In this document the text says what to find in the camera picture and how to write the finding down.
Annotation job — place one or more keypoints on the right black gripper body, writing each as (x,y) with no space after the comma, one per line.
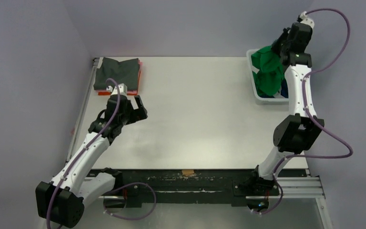
(284,44)

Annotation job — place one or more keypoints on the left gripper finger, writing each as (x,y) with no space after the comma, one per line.
(133,120)
(140,113)

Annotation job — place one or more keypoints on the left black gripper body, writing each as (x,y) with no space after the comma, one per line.
(124,117)

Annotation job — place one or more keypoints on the green t shirt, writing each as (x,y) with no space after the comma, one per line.
(270,73)

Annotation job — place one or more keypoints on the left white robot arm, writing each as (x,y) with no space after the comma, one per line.
(64,199)

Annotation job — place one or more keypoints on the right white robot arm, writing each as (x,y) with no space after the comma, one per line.
(299,130)

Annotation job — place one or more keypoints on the folded orange t shirt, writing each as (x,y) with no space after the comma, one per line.
(131,80)

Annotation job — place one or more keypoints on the blue white t shirt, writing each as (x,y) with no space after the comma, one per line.
(281,93)

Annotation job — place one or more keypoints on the folded grey t shirt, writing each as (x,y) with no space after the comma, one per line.
(117,73)

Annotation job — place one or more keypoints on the brown tape piece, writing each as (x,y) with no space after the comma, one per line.
(188,172)

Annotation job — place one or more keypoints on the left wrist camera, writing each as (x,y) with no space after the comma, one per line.
(118,89)

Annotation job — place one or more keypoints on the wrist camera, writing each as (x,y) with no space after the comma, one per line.
(118,89)
(306,18)

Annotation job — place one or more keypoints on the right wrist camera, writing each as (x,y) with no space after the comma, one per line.
(306,18)

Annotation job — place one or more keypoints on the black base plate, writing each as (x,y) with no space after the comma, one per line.
(207,186)

